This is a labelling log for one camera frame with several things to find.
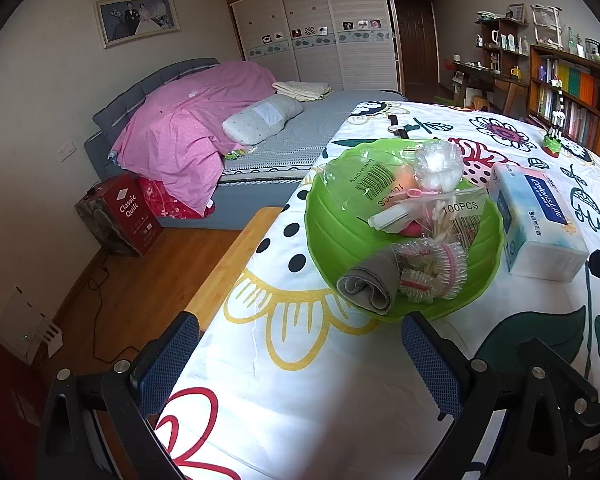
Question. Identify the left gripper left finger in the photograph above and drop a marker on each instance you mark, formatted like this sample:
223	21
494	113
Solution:
157	368

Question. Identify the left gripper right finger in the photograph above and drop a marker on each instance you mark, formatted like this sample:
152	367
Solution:
440	364

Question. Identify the pink bristle hair roller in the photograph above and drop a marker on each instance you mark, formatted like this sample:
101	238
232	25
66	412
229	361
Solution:
431	269

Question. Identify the pink foam hair roller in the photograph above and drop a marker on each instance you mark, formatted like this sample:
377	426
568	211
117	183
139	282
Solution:
413	229

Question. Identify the green leaf plastic bowl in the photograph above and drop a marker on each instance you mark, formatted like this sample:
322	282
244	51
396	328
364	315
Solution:
345	239

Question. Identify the bag of cotton balls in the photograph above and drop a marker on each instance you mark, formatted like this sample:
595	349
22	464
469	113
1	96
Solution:
438	166

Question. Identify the cotton swab plastic bag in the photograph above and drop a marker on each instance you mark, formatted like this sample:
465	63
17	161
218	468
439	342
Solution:
454	217

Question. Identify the orange makeup sponge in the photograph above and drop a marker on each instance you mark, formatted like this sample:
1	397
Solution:
404	180

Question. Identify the tissue pack blue label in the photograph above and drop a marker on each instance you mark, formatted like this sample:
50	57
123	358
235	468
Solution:
541	239

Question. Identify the floral white tablecloth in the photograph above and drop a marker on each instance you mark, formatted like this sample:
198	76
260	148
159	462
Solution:
292	382

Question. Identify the zebra giraffe toy figure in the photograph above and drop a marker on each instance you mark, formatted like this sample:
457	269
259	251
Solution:
552	141

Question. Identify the white floor device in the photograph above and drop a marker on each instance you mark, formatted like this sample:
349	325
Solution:
24	329

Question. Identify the red quilt box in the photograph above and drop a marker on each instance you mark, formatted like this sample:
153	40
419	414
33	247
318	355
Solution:
117	215

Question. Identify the wooden bookshelf with books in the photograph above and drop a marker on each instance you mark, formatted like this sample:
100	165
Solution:
565	82

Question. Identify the wooden side desk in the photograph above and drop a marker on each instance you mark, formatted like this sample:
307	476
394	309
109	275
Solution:
485	81

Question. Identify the pink duvet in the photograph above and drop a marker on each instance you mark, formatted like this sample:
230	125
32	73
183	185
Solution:
176	137

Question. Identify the small wooden shelf unit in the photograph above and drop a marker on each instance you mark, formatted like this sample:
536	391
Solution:
502	45

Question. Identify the grey bed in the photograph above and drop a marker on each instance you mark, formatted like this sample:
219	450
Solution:
265	177

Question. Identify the white dotted pillow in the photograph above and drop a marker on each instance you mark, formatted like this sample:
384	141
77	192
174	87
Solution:
259	121

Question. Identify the folded cream blanket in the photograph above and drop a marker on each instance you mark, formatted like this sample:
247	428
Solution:
302	91

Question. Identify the dark wooden door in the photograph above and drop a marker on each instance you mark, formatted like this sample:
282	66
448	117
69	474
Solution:
418	49

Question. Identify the framed wedding photo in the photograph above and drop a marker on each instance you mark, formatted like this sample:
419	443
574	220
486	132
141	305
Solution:
123	21

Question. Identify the white sliding wardrobe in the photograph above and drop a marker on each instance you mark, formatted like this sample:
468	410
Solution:
349	44

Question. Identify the brown strap wristwatch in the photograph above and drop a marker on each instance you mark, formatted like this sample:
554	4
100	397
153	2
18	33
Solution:
395	128

